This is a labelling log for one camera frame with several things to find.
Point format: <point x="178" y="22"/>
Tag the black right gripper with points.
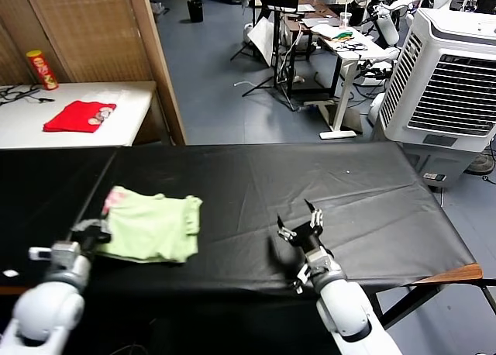
<point x="308" y="236"/>

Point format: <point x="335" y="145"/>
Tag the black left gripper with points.
<point x="91" y="236"/>

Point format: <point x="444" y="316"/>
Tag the light green t-shirt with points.
<point x="155" y="227"/>

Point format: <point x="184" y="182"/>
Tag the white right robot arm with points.
<point x="345" y="308"/>

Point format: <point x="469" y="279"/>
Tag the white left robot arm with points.
<point x="46" y="312"/>

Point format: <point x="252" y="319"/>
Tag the small black table cover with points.
<point x="38" y="192"/>

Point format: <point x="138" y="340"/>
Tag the large black table cover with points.
<point x="348" y="176"/>

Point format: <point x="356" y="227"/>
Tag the red folded shirt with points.
<point x="73" y="118"/>

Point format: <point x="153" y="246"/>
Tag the white side table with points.
<point x="116" y="114"/>

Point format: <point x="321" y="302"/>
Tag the red chips can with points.
<point x="42" y="70"/>

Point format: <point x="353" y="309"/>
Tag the white standing desk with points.
<point x="370" y="52"/>

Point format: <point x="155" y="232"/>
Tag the grey round fan base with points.
<point x="482" y="164"/>

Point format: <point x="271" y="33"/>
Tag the white reflector board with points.
<point x="263" y="38"/>

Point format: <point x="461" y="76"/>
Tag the wooden folding screen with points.
<point x="97" y="33"/>

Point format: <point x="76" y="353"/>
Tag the green item on desk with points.
<point x="345" y="35"/>

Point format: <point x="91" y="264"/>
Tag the white air cooler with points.
<point x="445" y="80"/>

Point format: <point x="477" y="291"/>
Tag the plastic cup with straw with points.
<point x="345" y="19"/>

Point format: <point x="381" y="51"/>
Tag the white humanoid robot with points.
<point x="387" y="25"/>

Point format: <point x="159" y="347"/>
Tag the black trash bin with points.
<point x="195" y="11"/>

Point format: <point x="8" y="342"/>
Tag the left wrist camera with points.
<point x="62" y="254"/>

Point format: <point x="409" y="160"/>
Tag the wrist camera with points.
<point x="301" y="279"/>
<point x="62" y="254"/>

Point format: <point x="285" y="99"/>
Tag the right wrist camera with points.
<point x="301" y="279"/>

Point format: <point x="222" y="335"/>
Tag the black table frame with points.
<point x="414" y="298"/>

